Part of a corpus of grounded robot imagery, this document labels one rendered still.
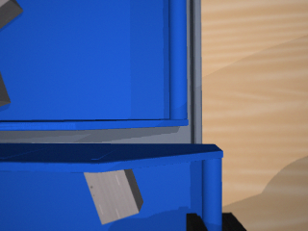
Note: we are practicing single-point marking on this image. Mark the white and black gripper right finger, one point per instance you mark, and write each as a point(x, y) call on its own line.
point(230, 223)

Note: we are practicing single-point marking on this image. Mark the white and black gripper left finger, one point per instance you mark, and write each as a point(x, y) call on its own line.
point(194, 222)

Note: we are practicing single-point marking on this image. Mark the grey shelf rack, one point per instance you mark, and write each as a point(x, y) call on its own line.
point(172, 134)

